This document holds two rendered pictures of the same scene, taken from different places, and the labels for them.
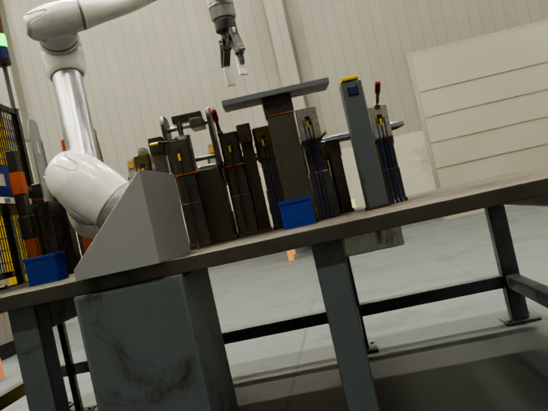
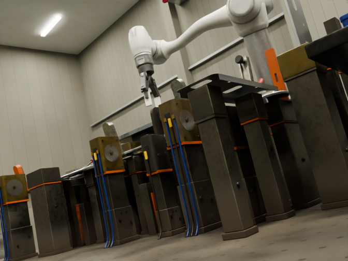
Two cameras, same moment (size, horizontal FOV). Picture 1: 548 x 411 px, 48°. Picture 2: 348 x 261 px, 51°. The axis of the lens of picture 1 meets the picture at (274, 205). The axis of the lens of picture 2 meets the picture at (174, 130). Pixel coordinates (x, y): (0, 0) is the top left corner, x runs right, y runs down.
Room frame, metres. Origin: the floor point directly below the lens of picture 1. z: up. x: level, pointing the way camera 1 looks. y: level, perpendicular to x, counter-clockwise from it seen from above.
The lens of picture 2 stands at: (3.46, 1.14, 0.79)
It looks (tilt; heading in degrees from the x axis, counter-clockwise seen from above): 11 degrees up; 218
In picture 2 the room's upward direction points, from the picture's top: 13 degrees counter-clockwise
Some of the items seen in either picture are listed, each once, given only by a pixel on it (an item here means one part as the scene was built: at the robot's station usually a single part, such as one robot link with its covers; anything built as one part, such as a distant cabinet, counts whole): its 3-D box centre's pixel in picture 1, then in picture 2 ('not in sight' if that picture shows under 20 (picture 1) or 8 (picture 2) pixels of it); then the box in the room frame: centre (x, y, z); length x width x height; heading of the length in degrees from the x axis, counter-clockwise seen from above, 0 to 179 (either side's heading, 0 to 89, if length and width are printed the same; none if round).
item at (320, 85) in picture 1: (275, 95); (143, 131); (2.15, -0.09, 1.16); 0.37 x 0.14 x 0.02; 90
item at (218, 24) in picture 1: (227, 33); (147, 75); (2.16, 0.03, 1.41); 0.08 x 0.07 x 0.09; 22
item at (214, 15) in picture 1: (222, 12); (144, 61); (2.16, 0.03, 1.48); 0.09 x 0.09 x 0.06
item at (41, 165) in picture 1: (41, 161); (299, 23); (2.49, 0.87, 1.17); 0.12 x 0.01 x 0.34; 0
